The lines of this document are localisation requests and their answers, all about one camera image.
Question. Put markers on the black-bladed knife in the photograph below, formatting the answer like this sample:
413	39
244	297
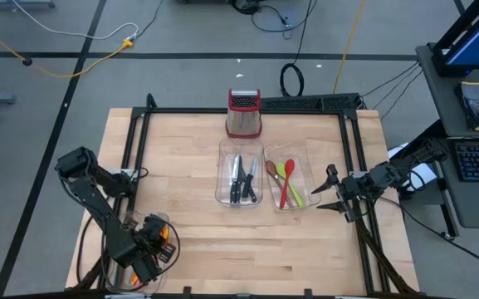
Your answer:
253	195

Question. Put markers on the white box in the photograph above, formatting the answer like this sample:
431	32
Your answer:
428	174

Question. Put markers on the brown wooden spoon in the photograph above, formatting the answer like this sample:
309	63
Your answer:
270	167

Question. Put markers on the orange silicone spatula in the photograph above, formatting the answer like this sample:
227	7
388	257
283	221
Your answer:
164	234

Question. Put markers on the clear plastic bin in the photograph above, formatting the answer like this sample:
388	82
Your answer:
309	166
224	166
116	282

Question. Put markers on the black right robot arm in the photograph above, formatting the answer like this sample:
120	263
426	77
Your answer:
405	166

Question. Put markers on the black floor disc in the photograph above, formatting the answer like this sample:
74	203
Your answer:
27	61

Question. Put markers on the grey and black work glove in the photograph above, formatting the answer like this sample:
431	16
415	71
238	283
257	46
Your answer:
475	108

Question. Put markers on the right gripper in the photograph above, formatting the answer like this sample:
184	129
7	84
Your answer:
353	189

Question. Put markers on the red and steel box grater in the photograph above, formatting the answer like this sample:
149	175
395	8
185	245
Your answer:
243	120

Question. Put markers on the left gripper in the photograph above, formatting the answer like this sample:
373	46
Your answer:
148	249

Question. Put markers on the green silicone spoon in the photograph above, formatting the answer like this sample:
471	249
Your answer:
280	169

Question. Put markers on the red silicone spoon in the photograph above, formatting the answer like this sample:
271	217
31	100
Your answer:
290	165

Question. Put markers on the grey equipment cart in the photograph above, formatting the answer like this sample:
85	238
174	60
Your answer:
442	99

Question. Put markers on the wide silver blade knife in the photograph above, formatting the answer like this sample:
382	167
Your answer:
235	166

